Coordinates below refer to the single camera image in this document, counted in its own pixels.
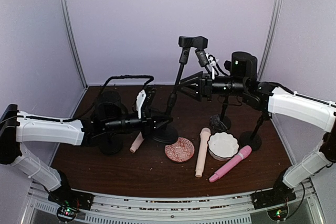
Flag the black mic stand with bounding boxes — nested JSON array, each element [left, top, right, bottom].
[[219, 96, 232, 132], [238, 112, 270, 151], [152, 36, 208, 145], [98, 139, 123, 156]]

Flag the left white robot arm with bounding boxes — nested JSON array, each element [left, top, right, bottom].
[[1, 89, 178, 198]]

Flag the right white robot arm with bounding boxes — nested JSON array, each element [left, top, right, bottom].
[[177, 51, 335, 189]]

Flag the cream microphone left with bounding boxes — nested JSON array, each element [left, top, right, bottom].
[[129, 132, 144, 153]]

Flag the cream microphone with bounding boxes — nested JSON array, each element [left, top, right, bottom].
[[195, 127, 211, 178], [129, 132, 144, 153]]

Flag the red patterned dish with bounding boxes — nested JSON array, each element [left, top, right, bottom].
[[164, 137, 195, 163]]

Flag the black crumpled object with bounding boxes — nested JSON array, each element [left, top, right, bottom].
[[209, 114, 224, 131]]

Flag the cream microphone centre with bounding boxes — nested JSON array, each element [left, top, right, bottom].
[[195, 127, 211, 178]]

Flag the white scalloped bowl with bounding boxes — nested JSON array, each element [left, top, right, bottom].
[[208, 132, 239, 161]]

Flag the pink microphone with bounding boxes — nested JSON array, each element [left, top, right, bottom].
[[208, 145, 252, 183]]

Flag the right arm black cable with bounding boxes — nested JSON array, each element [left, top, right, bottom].
[[215, 61, 336, 108]]

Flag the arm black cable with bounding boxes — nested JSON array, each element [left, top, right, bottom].
[[215, 61, 336, 108], [15, 74, 155, 125]]

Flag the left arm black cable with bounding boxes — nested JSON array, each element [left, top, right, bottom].
[[15, 74, 155, 125]]

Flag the front aluminium rail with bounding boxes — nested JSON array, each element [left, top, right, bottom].
[[26, 179, 320, 224]]

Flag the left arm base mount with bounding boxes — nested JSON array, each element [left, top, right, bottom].
[[47, 189, 94, 223]]

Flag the right aluminium frame post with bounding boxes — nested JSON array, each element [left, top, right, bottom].
[[257, 0, 283, 81]]

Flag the aluminium frame post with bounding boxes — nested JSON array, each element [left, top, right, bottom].
[[60, 0, 88, 89], [257, 0, 283, 81]]

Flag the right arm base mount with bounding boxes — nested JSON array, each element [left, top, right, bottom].
[[251, 188, 296, 222]]

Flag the left aluminium frame post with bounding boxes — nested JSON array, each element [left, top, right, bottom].
[[60, 0, 88, 89]]

